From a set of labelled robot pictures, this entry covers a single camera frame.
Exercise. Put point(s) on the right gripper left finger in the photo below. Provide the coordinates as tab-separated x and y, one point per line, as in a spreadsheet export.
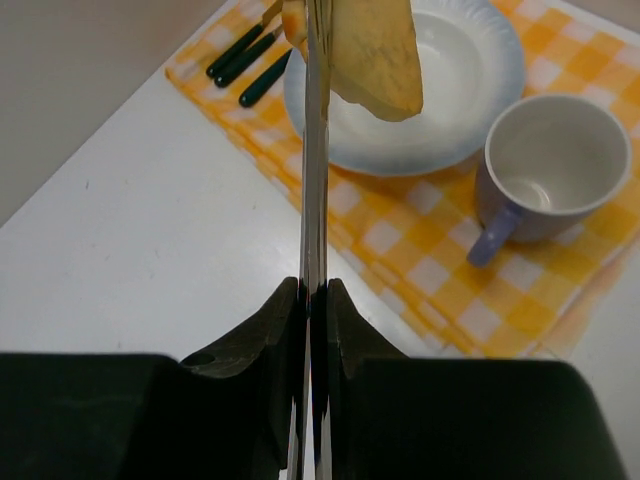
223	412

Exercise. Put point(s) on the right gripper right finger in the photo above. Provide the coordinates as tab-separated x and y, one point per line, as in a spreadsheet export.
397	417

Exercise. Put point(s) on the long bread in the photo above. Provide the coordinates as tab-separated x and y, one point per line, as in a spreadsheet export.
373	57

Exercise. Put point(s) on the metal tongs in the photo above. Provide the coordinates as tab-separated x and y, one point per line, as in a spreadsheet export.
307	26

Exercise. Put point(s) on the lavender mug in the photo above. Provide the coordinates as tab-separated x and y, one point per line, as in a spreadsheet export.
549	161

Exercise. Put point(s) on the white paper plate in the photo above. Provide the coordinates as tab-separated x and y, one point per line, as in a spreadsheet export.
472	65

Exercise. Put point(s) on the black-handled spoon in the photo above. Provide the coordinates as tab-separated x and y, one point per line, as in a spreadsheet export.
261	85

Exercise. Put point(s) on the black-handled fork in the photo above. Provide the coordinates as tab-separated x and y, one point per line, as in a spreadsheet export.
241	62

